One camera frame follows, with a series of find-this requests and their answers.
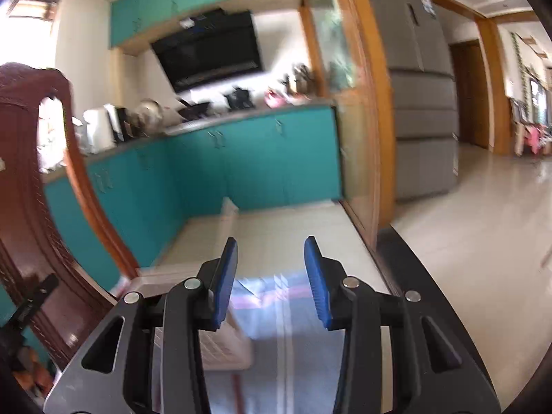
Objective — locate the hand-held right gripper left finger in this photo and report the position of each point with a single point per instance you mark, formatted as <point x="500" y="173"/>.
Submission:
<point x="226" y="284"/>

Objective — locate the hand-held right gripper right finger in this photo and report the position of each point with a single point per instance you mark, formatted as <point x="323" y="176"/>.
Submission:
<point x="317" y="284"/>

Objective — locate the white plastic laundry basket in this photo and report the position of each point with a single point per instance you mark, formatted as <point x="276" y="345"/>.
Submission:
<point x="224" y="349"/>

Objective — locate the blue striped cloth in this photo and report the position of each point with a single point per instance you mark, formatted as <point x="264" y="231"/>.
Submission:
<point x="302" y="353"/>

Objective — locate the black door sill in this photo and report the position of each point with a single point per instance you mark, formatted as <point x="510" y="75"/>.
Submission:
<point x="422" y="293"/>

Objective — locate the dark wooden chair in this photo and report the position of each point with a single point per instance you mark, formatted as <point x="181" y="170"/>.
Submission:
<point x="26" y="181"/>

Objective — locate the teal lower kitchen cabinets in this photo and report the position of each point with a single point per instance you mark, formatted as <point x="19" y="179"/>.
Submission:
<point x="258" y="159"/>

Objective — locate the teal kitchen cabinets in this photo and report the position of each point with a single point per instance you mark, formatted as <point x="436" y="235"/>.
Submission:
<point x="172" y="4"/>
<point x="258" y="159"/>

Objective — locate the black wok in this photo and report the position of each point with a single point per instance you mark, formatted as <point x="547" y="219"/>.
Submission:
<point x="196" y="110"/>

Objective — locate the wooden framed glass sliding door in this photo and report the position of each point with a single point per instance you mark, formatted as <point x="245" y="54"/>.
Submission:
<point x="375" y="116"/>

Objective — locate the grey refrigerator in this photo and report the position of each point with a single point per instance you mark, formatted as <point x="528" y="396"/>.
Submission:
<point x="418" y="138"/>

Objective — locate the black cooking pot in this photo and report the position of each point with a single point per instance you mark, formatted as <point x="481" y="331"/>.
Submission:
<point x="239" y="99"/>

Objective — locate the white electric kettle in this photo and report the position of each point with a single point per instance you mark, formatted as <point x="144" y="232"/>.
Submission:
<point x="97" y="131"/>

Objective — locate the black countertop appliance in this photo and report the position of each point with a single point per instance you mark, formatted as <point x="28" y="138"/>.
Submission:
<point x="121" y="125"/>

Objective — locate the knife block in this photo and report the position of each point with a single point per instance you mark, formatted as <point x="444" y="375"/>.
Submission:
<point x="302" y="80"/>

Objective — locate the black range hood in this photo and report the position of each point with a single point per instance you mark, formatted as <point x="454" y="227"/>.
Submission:
<point x="207" y="56"/>

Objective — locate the teal upper kitchen cabinets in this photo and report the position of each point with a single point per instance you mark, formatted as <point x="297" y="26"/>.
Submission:
<point x="172" y="4"/>

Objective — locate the window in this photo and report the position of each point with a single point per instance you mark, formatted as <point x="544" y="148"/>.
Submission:
<point x="32" y="8"/>

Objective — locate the wooden door frame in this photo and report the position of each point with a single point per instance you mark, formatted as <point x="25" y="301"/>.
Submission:
<point x="491" y="86"/>

